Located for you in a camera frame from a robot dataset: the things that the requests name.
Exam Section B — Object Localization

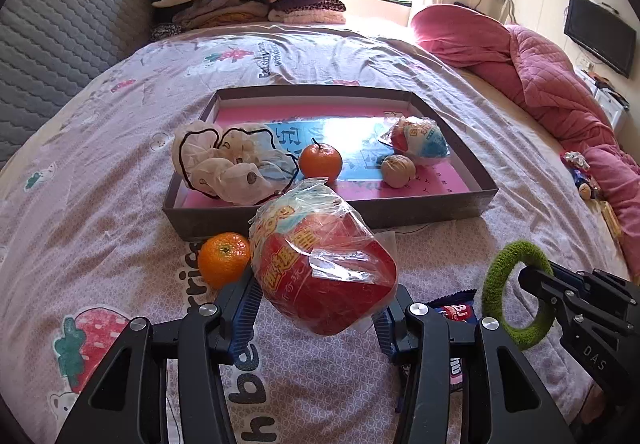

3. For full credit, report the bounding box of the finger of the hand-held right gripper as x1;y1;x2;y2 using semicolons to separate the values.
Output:
517;266;601;329
550;263;640;301

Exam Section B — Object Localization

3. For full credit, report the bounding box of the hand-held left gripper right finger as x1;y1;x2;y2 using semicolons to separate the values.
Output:
370;286;563;444

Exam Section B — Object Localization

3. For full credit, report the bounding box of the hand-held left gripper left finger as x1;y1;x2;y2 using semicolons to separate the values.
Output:
54;269;263;444

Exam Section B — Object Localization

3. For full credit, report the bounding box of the green knitted hair ring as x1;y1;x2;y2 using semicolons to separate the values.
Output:
481;240;556;351

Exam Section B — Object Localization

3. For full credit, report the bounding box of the blue cookie packet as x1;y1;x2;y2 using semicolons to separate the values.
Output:
427;288;483;387

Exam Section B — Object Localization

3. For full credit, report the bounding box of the grey cardboard box tray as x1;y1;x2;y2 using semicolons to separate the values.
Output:
161;84;499;243

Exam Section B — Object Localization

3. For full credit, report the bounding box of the beige sheer scrunchie black trim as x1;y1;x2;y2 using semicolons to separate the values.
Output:
171;121;301;206

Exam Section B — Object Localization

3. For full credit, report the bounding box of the orange mandarin with stem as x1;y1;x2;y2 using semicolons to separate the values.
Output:
299;139;343;185

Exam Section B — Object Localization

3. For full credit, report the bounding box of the round snack blue white wrapper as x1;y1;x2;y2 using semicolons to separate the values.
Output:
378;115;452;167

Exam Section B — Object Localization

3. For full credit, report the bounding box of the yellow snack packet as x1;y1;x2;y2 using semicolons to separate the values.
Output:
600;201;623;239

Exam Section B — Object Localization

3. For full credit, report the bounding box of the white cabinet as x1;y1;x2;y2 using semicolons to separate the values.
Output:
575;66;631;129

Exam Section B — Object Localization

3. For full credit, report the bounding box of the pink quilted duvet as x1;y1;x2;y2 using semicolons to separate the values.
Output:
410;4;640;269

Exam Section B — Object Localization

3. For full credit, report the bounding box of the black television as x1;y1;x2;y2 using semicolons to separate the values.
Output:
563;0;637;78

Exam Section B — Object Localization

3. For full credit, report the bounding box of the grey quilted headboard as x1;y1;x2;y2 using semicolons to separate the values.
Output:
0;0;156;169

